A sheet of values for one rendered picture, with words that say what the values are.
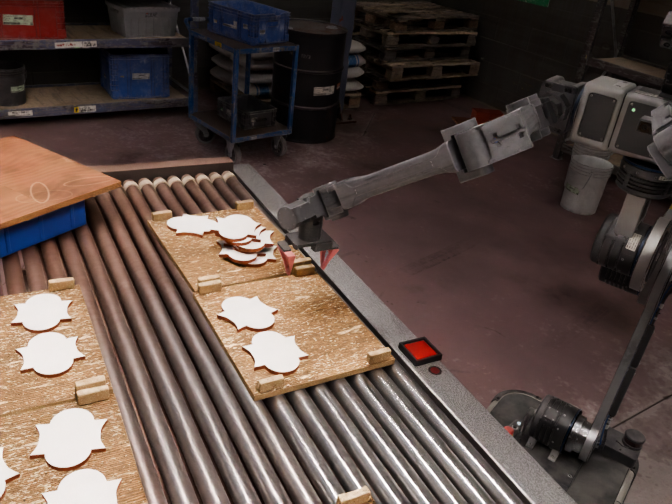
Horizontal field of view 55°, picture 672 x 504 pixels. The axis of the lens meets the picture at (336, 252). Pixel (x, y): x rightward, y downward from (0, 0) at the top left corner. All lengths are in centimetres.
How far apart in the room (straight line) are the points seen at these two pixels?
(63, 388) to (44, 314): 25
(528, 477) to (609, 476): 114
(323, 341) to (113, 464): 55
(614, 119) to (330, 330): 85
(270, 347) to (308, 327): 14
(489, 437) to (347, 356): 36
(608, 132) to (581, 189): 329
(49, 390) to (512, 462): 93
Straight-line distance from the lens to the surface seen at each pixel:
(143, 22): 572
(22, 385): 146
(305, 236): 157
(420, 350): 159
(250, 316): 159
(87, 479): 124
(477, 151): 126
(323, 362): 148
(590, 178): 499
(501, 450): 142
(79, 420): 134
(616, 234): 182
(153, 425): 136
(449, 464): 135
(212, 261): 182
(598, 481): 248
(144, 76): 583
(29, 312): 164
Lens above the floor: 186
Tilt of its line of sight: 29 degrees down
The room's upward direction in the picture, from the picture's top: 8 degrees clockwise
